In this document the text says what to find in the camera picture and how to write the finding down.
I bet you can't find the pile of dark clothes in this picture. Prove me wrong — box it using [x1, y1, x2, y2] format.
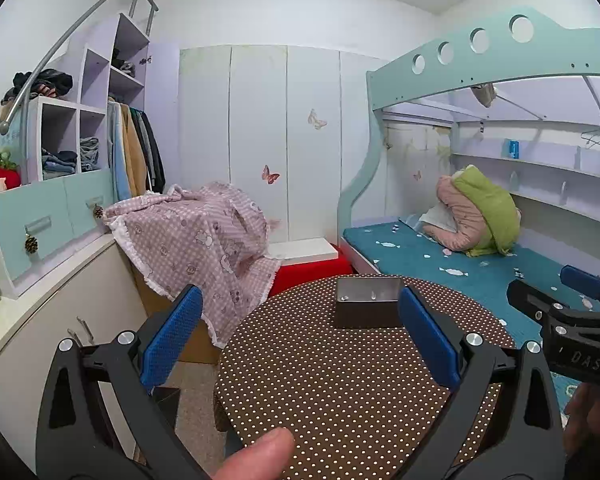
[1, 69, 75, 107]

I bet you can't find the person's left hand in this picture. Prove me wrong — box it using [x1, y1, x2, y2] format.
[210, 427, 297, 480]

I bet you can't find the grey metal tin box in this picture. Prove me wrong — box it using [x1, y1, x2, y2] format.
[334, 275, 405, 330]

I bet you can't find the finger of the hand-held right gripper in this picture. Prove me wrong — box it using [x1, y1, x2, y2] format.
[559, 265, 600, 304]
[507, 279, 568, 333]

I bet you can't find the stack of folded jeans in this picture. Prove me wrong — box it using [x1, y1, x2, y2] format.
[40, 136, 102, 177]

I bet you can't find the pink and green duvet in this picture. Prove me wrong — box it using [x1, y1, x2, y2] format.
[452, 165, 523, 258]

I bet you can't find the brown cardboard box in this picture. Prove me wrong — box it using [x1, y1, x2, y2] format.
[131, 254, 222, 366]

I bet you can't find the white low cabinet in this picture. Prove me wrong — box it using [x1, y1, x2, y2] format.
[0, 234, 148, 466]

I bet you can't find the pink checked cloth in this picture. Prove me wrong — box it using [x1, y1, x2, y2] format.
[102, 182, 282, 349]

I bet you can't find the white wardrobe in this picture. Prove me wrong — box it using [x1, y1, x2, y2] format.
[178, 43, 383, 247]

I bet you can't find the teal patterned mattress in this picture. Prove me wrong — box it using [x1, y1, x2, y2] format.
[341, 215, 600, 413]

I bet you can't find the teal drawer cabinet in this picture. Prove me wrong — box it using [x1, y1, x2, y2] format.
[0, 167, 115, 302]

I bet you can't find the pink padded jacket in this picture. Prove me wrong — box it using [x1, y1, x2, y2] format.
[422, 164, 487, 254]

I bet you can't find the lavender open shelf unit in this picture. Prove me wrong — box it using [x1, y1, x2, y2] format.
[22, 12, 182, 196]

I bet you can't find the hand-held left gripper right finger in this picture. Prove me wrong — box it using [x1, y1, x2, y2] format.
[397, 285, 567, 480]

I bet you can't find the brown polka-dot tablecloth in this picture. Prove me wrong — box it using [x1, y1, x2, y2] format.
[214, 274, 519, 480]

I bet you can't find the white pillow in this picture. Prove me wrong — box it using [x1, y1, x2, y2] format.
[417, 204, 457, 236]

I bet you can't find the person's right hand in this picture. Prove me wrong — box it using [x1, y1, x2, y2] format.
[562, 381, 600, 462]

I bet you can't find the teal bunk bed frame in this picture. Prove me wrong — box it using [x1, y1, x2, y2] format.
[336, 5, 600, 281]

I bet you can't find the red stool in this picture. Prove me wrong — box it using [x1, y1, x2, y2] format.
[268, 243, 354, 299]

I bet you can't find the grey hanging cloth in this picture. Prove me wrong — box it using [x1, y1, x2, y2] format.
[469, 81, 499, 109]

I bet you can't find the row of hanging clothes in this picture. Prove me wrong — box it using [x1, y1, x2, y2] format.
[106, 99, 167, 202]

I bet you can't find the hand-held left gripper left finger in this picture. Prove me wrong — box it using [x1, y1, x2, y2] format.
[36, 283, 217, 480]

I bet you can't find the white flat box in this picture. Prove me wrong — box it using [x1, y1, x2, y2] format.
[266, 237, 339, 262]

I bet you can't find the red strawberry plush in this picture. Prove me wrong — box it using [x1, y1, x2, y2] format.
[0, 149, 23, 192]

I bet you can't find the grey curved handrail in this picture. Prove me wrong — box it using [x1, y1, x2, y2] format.
[0, 0, 160, 135]

